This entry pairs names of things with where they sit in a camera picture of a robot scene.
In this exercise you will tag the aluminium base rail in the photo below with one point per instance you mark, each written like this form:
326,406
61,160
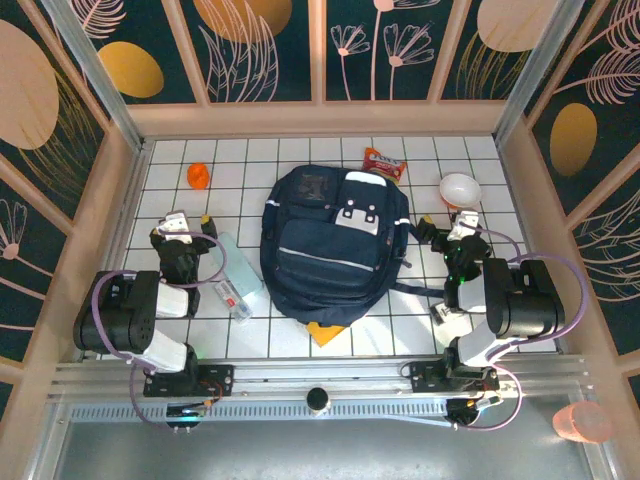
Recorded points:
320,372

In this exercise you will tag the black controller board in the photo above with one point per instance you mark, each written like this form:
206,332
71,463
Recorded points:
185,415
470,412

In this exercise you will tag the perforated metal vent strip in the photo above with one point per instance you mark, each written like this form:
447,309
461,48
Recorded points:
275,412

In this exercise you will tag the aluminium corner post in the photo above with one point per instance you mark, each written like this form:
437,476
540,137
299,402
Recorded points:
95,75
537,70

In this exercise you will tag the pink translucent cup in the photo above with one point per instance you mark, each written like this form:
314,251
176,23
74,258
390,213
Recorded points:
582,422

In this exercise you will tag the red candy bag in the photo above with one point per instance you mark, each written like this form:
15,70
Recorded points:
382,164

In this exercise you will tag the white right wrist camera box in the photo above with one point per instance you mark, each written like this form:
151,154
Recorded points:
465,225

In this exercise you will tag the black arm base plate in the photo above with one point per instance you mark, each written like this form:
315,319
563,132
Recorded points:
425,375
220,380

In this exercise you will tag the orange crumpled ball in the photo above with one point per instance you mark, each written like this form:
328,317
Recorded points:
198,176

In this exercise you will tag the white bowl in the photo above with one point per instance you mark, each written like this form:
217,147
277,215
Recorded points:
460,190

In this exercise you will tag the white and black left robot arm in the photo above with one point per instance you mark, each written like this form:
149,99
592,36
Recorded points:
120,320

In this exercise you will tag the navy blue backpack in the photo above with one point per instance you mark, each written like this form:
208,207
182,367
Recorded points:
325,260

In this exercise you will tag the black round knob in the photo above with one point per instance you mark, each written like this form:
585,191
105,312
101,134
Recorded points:
318,398

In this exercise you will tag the clear plastic pencil case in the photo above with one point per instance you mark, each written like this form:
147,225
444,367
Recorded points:
235,302

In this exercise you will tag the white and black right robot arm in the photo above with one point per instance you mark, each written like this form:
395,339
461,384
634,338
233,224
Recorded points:
525,305

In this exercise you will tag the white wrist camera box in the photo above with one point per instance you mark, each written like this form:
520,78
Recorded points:
176,227
465,225

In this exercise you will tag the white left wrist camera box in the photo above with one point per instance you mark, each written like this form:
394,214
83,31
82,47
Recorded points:
176,227

